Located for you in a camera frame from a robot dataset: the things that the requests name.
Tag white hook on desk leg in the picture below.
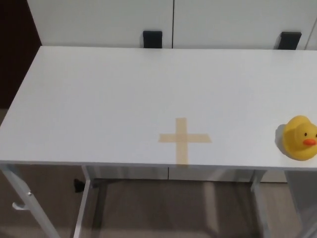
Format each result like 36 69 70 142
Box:
12 191 33 211

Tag small black floor object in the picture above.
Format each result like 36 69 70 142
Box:
72 178 85 193

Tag white metal desk frame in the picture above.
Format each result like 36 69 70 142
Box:
0 162 317 238

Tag black bracket on cabinet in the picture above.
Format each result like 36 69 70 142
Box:
142 30 163 49
277 31 302 51

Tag yellow rubber duck toy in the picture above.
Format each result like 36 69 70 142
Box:
274 115 317 162

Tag white cabinet panel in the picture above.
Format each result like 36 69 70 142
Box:
172 0 317 51
26 0 175 49

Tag tan tape cross marker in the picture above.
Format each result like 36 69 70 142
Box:
158 117 212 168

